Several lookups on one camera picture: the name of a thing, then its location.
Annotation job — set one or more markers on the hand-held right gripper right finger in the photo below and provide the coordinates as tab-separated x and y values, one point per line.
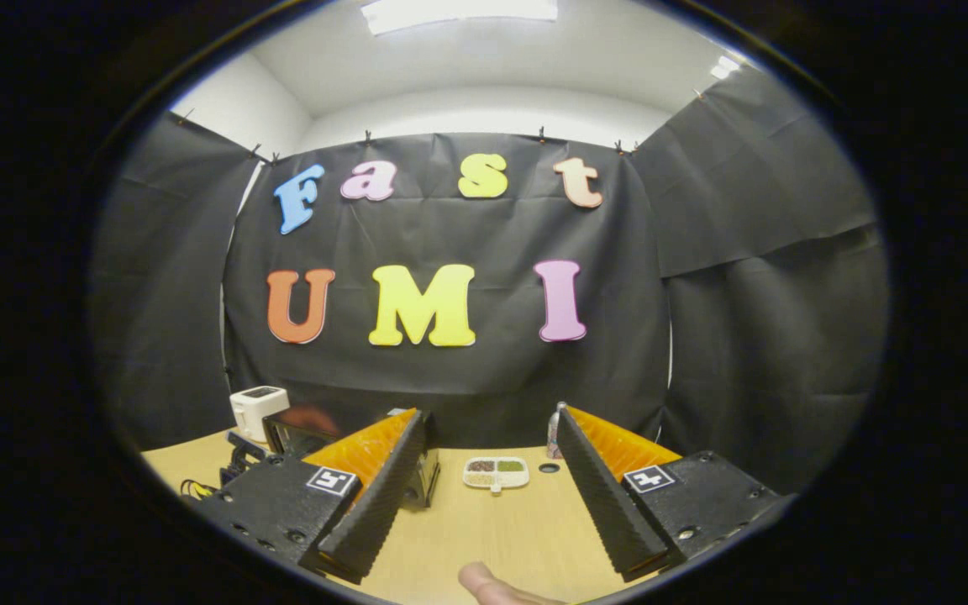
606	504

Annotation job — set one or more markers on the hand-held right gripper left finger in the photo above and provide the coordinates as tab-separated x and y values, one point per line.
375	504

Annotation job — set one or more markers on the black electric oven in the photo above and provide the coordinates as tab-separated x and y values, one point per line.
299	433

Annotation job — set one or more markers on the white toaster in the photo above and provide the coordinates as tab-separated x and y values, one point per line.
259	412

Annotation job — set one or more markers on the silver spray bottle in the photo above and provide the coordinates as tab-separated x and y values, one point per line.
552	441

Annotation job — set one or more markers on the white divided snack tray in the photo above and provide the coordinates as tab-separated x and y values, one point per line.
496	473

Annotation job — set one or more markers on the small ceiling light panel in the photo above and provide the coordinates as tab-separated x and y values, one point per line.
726	67

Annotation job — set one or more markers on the large ceiling light panel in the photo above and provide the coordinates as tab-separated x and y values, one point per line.
459	13

